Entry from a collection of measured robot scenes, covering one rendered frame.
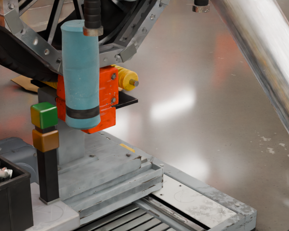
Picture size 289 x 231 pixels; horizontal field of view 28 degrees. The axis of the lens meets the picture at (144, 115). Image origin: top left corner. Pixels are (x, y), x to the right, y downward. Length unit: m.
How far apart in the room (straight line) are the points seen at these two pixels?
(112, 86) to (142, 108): 1.21
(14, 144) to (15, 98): 1.42
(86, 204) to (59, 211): 0.57
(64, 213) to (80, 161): 0.66
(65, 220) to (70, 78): 0.39
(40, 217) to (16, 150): 0.40
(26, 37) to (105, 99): 0.31
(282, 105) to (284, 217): 0.92
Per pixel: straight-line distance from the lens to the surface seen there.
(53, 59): 1.47
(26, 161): 1.53
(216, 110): 2.81
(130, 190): 1.84
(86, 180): 1.74
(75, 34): 1.35
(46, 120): 1.11
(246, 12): 1.14
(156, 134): 2.54
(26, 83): 3.12
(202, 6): 1.46
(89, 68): 1.38
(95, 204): 1.77
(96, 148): 1.91
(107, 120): 1.63
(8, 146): 1.55
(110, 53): 1.58
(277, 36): 1.14
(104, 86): 1.58
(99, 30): 1.24
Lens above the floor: 1.08
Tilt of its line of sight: 23 degrees down
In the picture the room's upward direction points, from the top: 1 degrees clockwise
